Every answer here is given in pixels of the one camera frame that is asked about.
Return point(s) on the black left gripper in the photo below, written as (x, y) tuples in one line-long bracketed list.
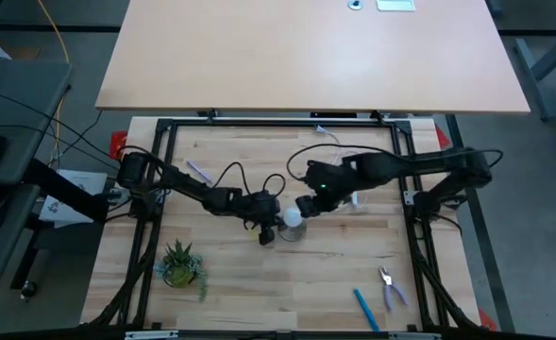
[(261, 208)]

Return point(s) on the silver aluminium bar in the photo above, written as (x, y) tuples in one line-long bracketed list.
[(152, 335), (414, 336)]

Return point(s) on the blue marker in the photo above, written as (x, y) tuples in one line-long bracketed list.
[(366, 309)]

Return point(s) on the black caster knob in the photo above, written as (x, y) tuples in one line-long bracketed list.
[(28, 290)]

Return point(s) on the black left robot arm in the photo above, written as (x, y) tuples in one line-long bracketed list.
[(131, 171)]

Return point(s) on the red triangular corner guard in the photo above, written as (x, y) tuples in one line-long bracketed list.
[(117, 144), (487, 323), (442, 138)]

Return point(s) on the large light wood table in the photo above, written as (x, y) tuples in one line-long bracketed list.
[(306, 56)]

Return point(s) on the black floor bar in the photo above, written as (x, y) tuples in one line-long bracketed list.
[(483, 236)]

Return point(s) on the white printed paper sheet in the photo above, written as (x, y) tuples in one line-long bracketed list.
[(86, 181)]

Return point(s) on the white rectangular cover plate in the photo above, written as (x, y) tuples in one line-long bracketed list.
[(395, 5)]

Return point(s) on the dark grey desk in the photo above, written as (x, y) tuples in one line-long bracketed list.
[(18, 85)]

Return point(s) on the green succulent in pot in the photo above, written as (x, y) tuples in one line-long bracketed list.
[(179, 269)]

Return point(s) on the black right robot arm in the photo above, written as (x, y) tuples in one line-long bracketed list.
[(424, 160)]

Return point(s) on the white lightbulb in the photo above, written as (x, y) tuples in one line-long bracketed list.
[(292, 216)]

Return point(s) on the round metal table grommet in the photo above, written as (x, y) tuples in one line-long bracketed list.
[(355, 4)]

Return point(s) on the black aluminium table frame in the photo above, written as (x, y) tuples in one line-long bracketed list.
[(282, 122)]

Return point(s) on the purple pen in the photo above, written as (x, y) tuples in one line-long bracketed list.
[(198, 171)]

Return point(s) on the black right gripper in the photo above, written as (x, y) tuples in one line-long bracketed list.
[(329, 186)]

